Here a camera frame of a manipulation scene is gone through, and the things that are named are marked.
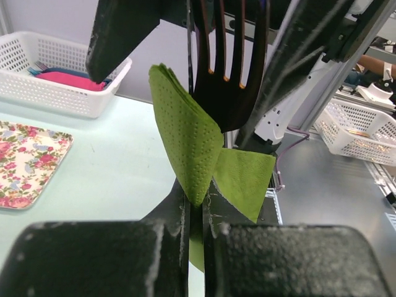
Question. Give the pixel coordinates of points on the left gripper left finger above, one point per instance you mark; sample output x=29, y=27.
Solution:
x=147, y=257

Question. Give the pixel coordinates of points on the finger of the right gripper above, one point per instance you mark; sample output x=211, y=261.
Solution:
x=297, y=49
x=121, y=25

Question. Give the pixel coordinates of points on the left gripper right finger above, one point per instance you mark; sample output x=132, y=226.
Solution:
x=246, y=259

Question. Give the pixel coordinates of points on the green paper napkin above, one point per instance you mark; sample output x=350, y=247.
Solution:
x=194, y=146

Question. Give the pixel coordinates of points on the person forearm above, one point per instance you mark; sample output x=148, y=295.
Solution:
x=372, y=64

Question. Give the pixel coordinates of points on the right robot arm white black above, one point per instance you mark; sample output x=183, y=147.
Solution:
x=345, y=43

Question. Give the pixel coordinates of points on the pink rolled napkin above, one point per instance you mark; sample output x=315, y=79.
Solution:
x=72, y=80

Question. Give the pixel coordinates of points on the white plastic basket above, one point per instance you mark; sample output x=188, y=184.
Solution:
x=357, y=131
x=21, y=50

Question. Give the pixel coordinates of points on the floral tray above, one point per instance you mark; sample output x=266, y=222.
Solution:
x=29, y=158

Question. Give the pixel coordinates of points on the white slotted cable duct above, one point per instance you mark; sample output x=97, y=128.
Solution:
x=271, y=193

